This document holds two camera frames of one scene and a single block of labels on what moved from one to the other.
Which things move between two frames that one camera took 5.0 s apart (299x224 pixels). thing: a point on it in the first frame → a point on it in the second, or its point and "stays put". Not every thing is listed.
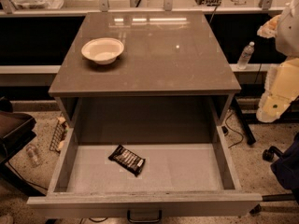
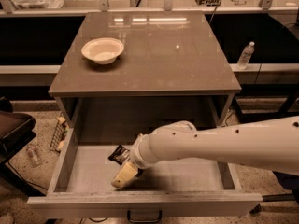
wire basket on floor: [59, 135] stays put
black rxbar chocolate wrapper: [127, 160] stays put
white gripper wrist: [289, 32] → [137, 157]
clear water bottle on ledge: [246, 56] stays put
